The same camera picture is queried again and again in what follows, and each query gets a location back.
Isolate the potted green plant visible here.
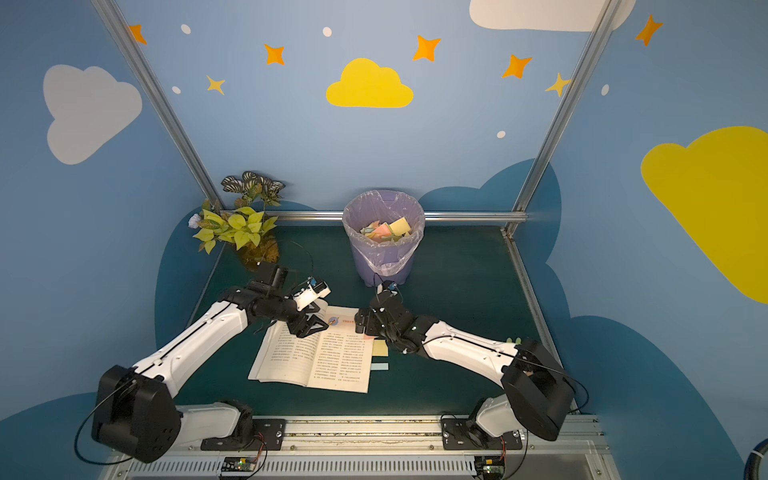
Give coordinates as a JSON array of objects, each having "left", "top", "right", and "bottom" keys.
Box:
[{"left": 187, "top": 171, "right": 285, "bottom": 271}]

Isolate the aluminium frame right post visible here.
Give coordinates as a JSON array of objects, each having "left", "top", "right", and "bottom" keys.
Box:
[{"left": 504, "top": 0, "right": 624, "bottom": 240}]

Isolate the green circuit board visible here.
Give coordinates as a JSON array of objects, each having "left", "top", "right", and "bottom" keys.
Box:
[
  {"left": 474, "top": 456, "right": 506, "bottom": 480},
  {"left": 221, "top": 457, "right": 258, "bottom": 476}
]

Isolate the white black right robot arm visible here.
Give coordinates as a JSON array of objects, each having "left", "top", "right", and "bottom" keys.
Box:
[{"left": 354, "top": 281, "right": 576, "bottom": 441}]

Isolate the right green circuit board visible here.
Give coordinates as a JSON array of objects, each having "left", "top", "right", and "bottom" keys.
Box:
[{"left": 474, "top": 456, "right": 506, "bottom": 480}]

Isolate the translucent bin liner bag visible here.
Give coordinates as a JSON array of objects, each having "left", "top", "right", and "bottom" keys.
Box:
[{"left": 341, "top": 189, "right": 427, "bottom": 278}]

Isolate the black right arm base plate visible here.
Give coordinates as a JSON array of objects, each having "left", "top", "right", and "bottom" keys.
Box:
[{"left": 438, "top": 416, "right": 523, "bottom": 451}]

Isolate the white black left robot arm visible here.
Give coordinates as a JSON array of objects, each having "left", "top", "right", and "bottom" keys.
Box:
[{"left": 83, "top": 261, "right": 330, "bottom": 463}]

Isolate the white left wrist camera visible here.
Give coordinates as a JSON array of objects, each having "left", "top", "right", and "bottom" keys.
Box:
[{"left": 292, "top": 277, "right": 331, "bottom": 311}]

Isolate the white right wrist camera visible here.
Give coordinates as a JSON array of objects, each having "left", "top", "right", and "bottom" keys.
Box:
[{"left": 377, "top": 280, "right": 400, "bottom": 295}]

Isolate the science magazine book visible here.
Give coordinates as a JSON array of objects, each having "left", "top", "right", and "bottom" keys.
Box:
[{"left": 248, "top": 303, "right": 374, "bottom": 393}]

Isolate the purple trash bin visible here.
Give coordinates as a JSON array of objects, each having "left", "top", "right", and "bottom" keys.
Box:
[{"left": 346, "top": 189, "right": 424, "bottom": 289}]

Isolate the aluminium frame left post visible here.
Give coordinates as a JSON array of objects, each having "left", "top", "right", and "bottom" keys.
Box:
[{"left": 91, "top": 0, "right": 222, "bottom": 203}]

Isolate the yellow sticky note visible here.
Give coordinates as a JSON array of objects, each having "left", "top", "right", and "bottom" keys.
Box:
[{"left": 372, "top": 339, "right": 389, "bottom": 357}]

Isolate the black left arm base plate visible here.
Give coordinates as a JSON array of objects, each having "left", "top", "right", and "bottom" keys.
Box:
[{"left": 200, "top": 418, "right": 286, "bottom": 452}]

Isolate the aluminium front rail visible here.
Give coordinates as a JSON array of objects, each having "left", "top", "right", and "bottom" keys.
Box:
[{"left": 99, "top": 414, "right": 620, "bottom": 479}]

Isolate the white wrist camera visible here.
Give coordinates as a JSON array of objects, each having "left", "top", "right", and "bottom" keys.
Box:
[
  {"left": 292, "top": 277, "right": 331, "bottom": 311},
  {"left": 377, "top": 280, "right": 400, "bottom": 295}
]

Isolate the aluminium frame post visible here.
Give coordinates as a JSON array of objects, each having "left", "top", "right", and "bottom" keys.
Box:
[
  {"left": 91, "top": 0, "right": 222, "bottom": 203},
  {"left": 504, "top": 0, "right": 624, "bottom": 240}
]

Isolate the discarded sticky notes pile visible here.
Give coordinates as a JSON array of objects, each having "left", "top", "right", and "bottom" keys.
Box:
[{"left": 359, "top": 217, "right": 412, "bottom": 243}]

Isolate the aluminium frame back bar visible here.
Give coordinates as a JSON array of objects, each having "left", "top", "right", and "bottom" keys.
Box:
[{"left": 271, "top": 211, "right": 528, "bottom": 224}]

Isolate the left green circuit board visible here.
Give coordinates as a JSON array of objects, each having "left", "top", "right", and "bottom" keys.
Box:
[{"left": 221, "top": 457, "right": 258, "bottom": 476}]

